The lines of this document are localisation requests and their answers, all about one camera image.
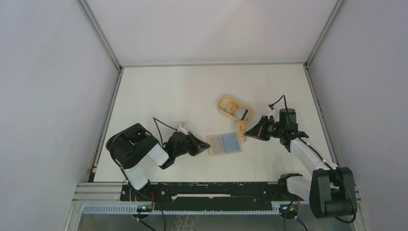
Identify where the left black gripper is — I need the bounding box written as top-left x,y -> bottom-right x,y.
174,132 -> 210,158

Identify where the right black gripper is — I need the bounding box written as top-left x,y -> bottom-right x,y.
245,115 -> 284,141

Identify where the tan card with dark stripe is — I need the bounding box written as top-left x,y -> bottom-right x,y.
236,120 -> 247,141

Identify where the beige leather card holder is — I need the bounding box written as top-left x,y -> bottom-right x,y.
206,131 -> 248,156

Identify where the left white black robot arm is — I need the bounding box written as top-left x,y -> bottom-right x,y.
106,123 -> 211,201

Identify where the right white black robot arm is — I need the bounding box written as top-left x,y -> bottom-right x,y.
245,108 -> 357,220

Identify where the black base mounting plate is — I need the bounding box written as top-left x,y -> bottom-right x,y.
120,181 -> 303,213

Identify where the left green circuit board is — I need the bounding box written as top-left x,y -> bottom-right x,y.
137,205 -> 153,213

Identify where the right circuit board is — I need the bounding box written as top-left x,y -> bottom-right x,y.
280,206 -> 299,214

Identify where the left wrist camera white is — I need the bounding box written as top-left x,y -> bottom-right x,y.
177,122 -> 188,135

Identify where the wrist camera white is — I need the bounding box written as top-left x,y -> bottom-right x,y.
268,108 -> 279,121
177,122 -> 188,135

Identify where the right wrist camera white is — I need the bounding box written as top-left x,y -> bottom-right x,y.
268,108 -> 279,121

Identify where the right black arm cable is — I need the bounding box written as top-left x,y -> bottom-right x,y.
268,94 -> 357,231

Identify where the white slotted cable duct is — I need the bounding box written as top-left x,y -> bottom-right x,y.
82,204 -> 281,215

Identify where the aluminium front frame rail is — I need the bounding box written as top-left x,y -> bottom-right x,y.
71,181 -> 361,205

